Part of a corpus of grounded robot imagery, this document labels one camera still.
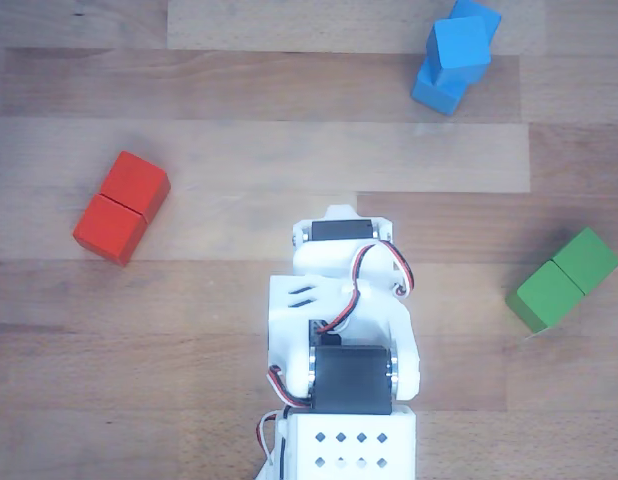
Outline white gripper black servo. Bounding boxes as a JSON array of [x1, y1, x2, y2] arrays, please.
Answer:
[[291, 203, 406, 290]]

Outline small blue cube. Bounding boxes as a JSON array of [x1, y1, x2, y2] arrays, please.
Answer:
[[425, 15, 493, 84]]

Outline long blue block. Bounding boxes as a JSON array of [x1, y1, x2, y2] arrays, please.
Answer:
[[410, 0, 503, 116]]

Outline long red block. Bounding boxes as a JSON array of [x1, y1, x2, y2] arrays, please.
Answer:
[[72, 151, 171, 267]]

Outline long green block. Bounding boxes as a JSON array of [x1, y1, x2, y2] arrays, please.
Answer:
[[505, 226, 618, 335]]

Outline looped gripper servo cable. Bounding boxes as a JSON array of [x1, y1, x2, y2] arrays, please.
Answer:
[[316, 239, 415, 337]]

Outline forearm servo cable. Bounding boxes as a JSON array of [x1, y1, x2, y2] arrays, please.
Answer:
[[257, 364, 310, 469]]

